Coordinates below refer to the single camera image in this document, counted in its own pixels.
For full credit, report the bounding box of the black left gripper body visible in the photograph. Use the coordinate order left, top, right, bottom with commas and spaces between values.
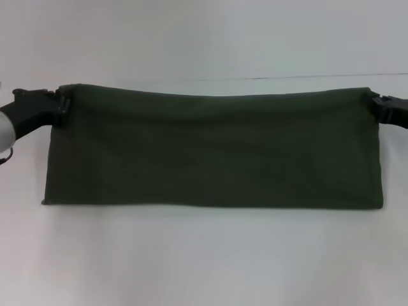
0, 87, 58, 141

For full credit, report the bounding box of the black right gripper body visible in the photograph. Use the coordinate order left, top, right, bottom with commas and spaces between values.
382, 94, 408, 131

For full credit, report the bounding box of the dark green FREE! t-shirt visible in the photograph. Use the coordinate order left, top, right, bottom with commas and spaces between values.
41, 83, 385, 212

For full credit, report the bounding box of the black cable plug left wrist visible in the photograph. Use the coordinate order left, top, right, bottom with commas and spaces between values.
0, 145, 14, 166

